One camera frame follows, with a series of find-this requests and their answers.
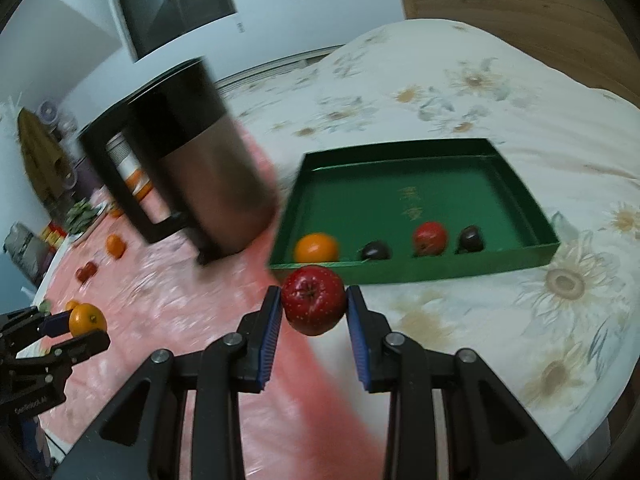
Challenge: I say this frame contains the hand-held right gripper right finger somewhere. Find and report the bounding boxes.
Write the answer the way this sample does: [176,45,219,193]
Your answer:
[345,285,578,480]

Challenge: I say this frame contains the pink plastic sheet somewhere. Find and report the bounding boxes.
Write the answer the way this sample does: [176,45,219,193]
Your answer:
[35,125,416,480]

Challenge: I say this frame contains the dark window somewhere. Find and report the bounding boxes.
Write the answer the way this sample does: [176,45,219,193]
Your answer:
[109,0,237,63]

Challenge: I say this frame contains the black and brown juicer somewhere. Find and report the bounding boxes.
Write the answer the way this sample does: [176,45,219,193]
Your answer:
[77,57,281,266]

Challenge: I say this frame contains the dark plum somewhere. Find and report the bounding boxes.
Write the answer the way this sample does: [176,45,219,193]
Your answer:
[455,226,485,254]
[361,241,393,262]

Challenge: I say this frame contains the olive coat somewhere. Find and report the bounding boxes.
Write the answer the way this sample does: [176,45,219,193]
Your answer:
[17,107,66,201]

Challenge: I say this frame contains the grey printed bag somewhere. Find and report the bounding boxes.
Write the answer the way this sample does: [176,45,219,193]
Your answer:
[2,222,48,286]

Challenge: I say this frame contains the purple container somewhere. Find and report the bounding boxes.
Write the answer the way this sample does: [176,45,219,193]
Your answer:
[72,157,98,206]

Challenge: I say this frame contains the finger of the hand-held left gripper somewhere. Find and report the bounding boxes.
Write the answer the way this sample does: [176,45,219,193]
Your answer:
[15,330,111,372]
[0,309,73,351]

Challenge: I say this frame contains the wooden headboard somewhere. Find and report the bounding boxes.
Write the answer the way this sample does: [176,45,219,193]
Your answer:
[400,0,640,106]

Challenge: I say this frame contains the spinach leaves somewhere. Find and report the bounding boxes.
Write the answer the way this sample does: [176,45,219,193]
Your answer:
[66,200,101,233]

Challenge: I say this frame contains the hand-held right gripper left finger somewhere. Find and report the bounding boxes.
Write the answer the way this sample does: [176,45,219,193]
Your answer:
[50,285,283,480]

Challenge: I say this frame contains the white plate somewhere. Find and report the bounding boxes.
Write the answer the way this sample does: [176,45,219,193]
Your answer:
[65,201,110,242]

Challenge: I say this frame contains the green box tray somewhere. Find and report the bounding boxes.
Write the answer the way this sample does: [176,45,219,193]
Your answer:
[267,137,559,286]

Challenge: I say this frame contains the yellow packets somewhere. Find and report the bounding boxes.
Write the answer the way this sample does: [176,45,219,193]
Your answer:
[40,225,68,248]

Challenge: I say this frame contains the floral blanket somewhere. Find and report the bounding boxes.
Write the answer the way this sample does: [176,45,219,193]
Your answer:
[215,20,640,466]

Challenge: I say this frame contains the orange rimmed plate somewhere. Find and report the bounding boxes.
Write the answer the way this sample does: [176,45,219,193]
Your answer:
[107,135,153,218]

